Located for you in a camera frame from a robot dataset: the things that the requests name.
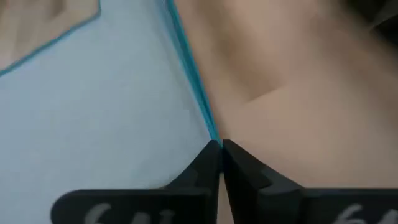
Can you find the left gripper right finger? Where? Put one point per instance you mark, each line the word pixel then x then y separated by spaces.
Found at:
pixel 280 205

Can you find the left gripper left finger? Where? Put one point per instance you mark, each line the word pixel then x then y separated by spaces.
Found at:
pixel 186 205

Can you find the blue microfiber towel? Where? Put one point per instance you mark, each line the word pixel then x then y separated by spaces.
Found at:
pixel 93 109

